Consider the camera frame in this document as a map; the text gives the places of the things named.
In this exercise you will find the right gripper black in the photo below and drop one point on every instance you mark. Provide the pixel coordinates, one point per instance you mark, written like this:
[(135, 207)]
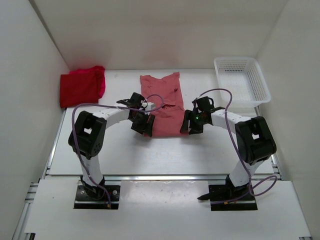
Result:
[(193, 125)]

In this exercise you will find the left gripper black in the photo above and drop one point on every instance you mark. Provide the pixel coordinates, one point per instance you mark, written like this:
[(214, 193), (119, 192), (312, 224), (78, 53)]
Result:
[(141, 128)]

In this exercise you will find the salmon pink t shirt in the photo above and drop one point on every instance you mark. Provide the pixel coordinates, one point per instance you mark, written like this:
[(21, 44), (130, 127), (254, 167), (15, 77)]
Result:
[(165, 92)]

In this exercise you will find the magenta t shirt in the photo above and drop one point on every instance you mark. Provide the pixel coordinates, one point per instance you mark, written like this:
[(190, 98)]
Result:
[(99, 75)]

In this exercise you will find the dark red t shirt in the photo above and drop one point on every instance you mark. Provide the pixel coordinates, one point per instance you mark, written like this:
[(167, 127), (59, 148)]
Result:
[(78, 88)]

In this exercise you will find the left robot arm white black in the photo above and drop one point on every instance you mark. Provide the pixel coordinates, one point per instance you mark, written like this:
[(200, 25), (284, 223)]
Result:
[(88, 133)]

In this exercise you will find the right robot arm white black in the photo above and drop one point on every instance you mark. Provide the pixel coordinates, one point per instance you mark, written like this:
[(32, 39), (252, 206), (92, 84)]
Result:
[(253, 140)]

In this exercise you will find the white plastic laundry basket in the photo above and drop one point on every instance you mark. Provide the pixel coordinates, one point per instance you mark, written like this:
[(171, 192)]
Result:
[(243, 77)]

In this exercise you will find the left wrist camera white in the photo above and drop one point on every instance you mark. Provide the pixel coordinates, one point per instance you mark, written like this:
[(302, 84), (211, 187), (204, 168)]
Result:
[(148, 106)]

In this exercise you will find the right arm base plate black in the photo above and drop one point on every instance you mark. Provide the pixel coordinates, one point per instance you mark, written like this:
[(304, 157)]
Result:
[(222, 198)]

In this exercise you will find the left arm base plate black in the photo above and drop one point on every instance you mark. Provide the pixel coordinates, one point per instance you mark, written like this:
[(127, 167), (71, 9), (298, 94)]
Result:
[(86, 201)]

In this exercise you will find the aluminium frame rail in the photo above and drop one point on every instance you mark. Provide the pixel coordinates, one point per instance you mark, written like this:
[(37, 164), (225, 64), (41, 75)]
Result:
[(157, 207)]

